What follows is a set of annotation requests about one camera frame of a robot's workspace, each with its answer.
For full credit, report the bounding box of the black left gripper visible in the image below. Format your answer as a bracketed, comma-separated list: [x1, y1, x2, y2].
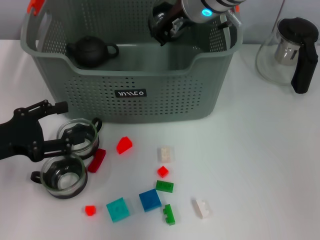
[0, 99, 88, 163]

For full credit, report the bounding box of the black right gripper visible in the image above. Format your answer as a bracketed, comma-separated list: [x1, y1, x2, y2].
[149, 0, 193, 47]

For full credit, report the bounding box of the glass teacup black sleeve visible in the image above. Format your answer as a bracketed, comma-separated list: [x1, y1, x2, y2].
[56, 117, 103, 161]
[30, 152, 89, 200]
[148, 1, 176, 41]

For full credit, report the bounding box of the white building block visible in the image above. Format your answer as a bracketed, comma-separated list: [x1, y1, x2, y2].
[191, 197, 213, 220]
[156, 145, 175, 164]

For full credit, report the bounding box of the grey perforated storage bin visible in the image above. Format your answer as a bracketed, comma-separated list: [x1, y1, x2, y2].
[19, 0, 243, 125]

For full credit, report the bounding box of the dark red long block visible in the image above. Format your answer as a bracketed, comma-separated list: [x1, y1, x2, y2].
[86, 148, 107, 174]

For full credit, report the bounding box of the bright red slope block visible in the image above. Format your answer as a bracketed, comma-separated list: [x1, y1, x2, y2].
[116, 136, 134, 155]

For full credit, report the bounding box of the small red slope block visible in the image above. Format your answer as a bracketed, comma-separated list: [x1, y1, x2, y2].
[84, 204, 97, 217]

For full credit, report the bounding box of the teal square flat block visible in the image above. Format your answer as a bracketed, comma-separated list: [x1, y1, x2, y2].
[105, 197, 131, 223]

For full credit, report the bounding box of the small red square block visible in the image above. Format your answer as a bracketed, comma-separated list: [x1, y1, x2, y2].
[157, 165, 170, 178]

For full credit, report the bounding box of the blue square flat block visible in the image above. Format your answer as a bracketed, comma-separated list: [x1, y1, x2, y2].
[138, 188, 162, 213]

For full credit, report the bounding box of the green flat rectangular block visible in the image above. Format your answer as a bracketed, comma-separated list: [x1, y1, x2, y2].
[155, 179, 175, 194]

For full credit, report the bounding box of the green notched small block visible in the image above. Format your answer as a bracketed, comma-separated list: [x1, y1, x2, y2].
[161, 203, 177, 226]

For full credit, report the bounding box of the right wrist silver connector plug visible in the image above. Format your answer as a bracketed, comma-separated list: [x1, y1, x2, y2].
[226, 9, 243, 28]

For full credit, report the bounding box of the black clay teapot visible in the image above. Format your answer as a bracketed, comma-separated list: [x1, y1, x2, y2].
[66, 36, 120, 70]

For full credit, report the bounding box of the glass pitcher black handle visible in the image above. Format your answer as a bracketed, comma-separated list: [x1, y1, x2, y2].
[254, 16, 320, 95]

